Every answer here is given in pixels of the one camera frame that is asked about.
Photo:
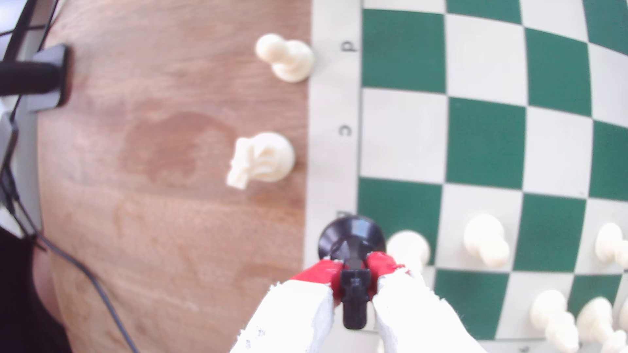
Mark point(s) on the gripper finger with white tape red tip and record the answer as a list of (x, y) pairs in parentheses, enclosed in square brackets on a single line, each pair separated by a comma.
[(294, 318), (417, 318)]

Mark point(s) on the black chess piece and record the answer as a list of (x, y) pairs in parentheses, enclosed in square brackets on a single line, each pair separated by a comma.
[(351, 238)]

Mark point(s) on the white chess pawn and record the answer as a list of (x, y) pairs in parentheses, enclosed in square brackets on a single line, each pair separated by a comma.
[(484, 238), (594, 316), (289, 58), (409, 247), (609, 240), (552, 311)]

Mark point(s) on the white chess knight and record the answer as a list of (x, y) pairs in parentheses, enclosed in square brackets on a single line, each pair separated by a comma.
[(262, 159)]

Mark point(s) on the green and white chess mat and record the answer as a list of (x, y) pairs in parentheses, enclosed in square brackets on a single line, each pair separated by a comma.
[(485, 142)]

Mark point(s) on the black fabric object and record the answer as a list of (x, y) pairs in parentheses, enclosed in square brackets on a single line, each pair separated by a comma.
[(22, 299)]

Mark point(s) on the black clamp mount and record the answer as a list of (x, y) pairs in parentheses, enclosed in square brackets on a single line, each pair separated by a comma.
[(34, 78)]

